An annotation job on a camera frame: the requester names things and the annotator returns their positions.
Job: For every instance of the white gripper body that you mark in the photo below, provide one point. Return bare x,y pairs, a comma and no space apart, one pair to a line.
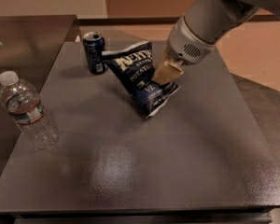
184,46

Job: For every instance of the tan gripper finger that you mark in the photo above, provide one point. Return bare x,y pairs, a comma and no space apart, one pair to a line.
164,59
168,71

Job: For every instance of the blue Kettle chip bag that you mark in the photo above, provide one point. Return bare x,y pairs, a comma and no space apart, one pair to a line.
134,68

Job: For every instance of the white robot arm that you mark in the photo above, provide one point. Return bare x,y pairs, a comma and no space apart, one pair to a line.
197,31

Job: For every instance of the blue Pepsi can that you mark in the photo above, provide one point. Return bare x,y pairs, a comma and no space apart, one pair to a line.
94,45

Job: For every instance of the clear plastic water bottle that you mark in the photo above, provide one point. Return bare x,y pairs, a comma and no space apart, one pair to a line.
22,101

